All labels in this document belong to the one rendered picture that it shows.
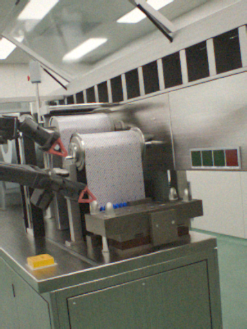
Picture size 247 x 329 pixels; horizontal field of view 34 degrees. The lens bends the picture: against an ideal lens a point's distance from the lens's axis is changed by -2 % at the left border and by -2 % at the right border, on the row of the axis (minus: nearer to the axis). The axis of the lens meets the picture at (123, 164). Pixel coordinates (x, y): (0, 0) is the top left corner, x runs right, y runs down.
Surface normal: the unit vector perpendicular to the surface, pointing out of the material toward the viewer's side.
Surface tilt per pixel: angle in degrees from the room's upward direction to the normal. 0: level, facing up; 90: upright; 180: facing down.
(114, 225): 90
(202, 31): 90
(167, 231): 90
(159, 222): 90
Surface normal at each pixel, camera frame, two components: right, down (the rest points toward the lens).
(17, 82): 0.47, 0.00
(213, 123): -0.88, 0.11
